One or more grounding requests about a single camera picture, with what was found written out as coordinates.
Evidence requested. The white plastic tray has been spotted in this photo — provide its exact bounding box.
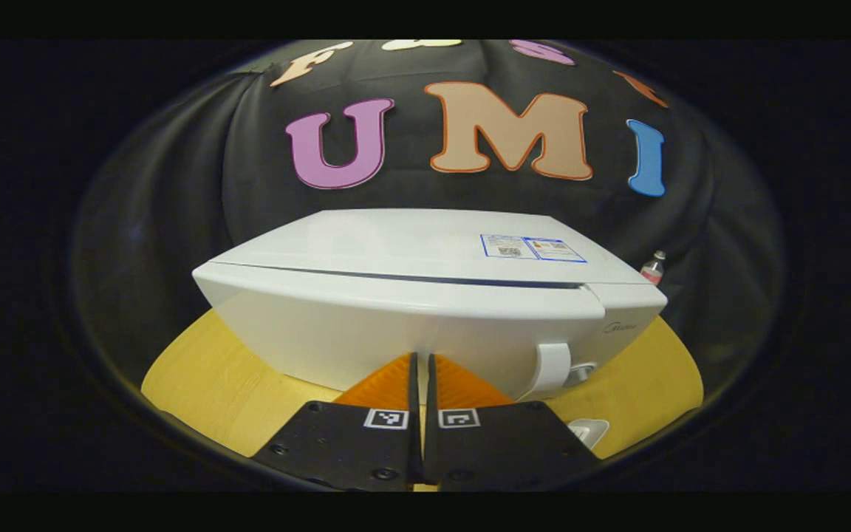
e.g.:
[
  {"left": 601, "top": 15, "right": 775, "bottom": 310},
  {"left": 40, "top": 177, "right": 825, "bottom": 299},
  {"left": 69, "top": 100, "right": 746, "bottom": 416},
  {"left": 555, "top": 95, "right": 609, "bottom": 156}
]
[{"left": 567, "top": 418, "right": 611, "bottom": 450}]

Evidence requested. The white microwave oven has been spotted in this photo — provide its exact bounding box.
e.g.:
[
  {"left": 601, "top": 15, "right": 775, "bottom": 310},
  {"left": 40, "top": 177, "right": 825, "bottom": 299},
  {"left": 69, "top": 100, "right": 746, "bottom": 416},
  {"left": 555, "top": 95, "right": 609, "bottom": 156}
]
[{"left": 191, "top": 208, "right": 669, "bottom": 402}]

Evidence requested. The small pink label bottle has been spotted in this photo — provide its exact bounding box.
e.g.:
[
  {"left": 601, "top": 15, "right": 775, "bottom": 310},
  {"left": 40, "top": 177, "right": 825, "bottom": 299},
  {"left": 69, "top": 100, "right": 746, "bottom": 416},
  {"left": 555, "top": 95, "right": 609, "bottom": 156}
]
[{"left": 640, "top": 250, "right": 667, "bottom": 287}]

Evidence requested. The black backdrop cloth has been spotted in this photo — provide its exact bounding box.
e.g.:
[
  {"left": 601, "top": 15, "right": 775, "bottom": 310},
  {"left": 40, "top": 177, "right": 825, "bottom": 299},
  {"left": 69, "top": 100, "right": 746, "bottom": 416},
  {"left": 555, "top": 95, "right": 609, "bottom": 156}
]
[{"left": 71, "top": 41, "right": 785, "bottom": 415}]

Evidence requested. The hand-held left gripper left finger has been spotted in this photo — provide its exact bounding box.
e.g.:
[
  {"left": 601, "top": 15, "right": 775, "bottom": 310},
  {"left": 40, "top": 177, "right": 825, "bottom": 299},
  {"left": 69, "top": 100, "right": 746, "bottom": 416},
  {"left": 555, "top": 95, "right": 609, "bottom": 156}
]
[{"left": 252, "top": 352, "right": 423, "bottom": 492}]

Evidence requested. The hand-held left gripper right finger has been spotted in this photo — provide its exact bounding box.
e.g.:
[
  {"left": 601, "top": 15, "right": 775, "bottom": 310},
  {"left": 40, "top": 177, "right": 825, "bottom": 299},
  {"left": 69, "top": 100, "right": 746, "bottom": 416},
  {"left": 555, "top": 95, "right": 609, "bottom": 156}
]
[{"left": 425, "top": 353, "right": 604, "bottom": 492}]

